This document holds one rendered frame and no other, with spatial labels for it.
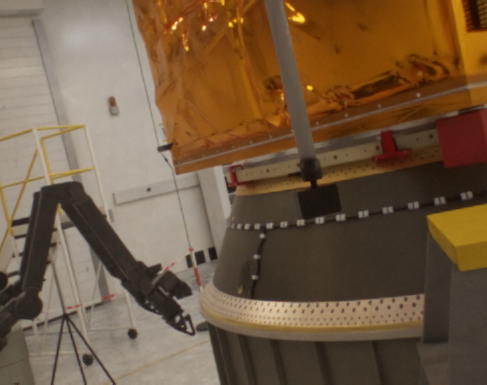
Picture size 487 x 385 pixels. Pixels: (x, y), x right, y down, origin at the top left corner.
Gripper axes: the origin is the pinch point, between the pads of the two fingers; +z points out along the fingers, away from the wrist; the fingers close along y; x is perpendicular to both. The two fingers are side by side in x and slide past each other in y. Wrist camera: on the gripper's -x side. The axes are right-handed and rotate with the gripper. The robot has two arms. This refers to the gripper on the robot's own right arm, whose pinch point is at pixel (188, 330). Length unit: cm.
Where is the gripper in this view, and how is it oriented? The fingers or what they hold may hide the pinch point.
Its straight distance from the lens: 209.0
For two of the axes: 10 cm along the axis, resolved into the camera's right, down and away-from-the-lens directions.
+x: -6.6, 6.8, -3.2
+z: 6.4, 7.3, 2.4
